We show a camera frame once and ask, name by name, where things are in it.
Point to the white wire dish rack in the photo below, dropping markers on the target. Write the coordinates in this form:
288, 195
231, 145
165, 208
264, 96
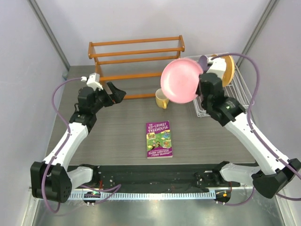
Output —
236, 89

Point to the pink plate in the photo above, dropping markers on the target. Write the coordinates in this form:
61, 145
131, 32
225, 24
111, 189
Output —
179, 80

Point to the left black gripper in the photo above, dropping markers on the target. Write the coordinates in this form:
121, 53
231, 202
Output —
117, 95

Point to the yellow mug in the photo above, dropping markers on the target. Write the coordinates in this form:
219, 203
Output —
161, 100

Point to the purple plate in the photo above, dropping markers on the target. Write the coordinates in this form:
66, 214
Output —
203, 62

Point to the white slotted cable duct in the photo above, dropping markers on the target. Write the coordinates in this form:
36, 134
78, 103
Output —
85, 195

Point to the orange wooden shelf rack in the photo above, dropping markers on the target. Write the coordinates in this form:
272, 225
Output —
137, 64

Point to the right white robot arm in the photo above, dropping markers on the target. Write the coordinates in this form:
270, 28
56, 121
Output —
274, 170

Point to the back yellow plate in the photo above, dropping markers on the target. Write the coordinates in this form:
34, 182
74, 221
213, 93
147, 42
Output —
229, 72

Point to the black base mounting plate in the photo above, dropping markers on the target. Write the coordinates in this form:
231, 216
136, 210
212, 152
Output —
157, 179

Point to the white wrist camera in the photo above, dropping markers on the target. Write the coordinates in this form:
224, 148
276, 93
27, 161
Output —
93, 81
217, 66

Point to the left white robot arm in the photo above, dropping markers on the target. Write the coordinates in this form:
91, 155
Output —
50, 179

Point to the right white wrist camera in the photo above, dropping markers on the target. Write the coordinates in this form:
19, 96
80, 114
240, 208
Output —
217, 66

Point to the purple treehouse book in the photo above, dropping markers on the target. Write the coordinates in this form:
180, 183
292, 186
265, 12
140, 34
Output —
158, 140

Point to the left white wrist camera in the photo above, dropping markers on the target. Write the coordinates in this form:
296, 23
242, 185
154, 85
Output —
93, 81

